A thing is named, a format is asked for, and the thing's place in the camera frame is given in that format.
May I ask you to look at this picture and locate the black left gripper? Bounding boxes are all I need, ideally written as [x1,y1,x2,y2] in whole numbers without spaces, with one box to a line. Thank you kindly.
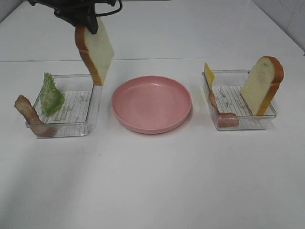
[28,0,114,34]

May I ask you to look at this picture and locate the bread slice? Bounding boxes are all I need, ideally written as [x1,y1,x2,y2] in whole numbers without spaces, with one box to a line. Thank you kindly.
[74,19,114,86]
[241,56,284,116]

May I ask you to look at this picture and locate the green lettuce leaf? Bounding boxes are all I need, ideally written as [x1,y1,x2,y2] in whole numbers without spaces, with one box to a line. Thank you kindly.
[40,73,65,115]

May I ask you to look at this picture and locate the bacon strip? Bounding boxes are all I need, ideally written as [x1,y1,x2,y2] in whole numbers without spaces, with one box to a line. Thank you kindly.
[209,91,239,129]
[14,95,57,137]

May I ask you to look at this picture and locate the yellow cheese slice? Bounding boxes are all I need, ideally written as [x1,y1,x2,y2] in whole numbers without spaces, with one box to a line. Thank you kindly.
[203,62,215,91]

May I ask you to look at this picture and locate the left clear plastic tray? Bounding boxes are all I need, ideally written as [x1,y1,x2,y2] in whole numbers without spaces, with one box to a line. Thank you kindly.
[25,74,103,138]

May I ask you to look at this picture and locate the clear plastic tray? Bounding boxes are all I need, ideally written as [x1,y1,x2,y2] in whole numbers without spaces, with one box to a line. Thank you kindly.
[202,70,277,130]
[25,74,103,138]

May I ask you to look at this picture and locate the pink round plate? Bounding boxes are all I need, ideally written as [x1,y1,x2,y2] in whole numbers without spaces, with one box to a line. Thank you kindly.
[112,76,192,134]

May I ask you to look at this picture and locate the right clear plastic tray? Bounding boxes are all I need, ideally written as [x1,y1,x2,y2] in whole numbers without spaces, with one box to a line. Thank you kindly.
[202,70,277,130]

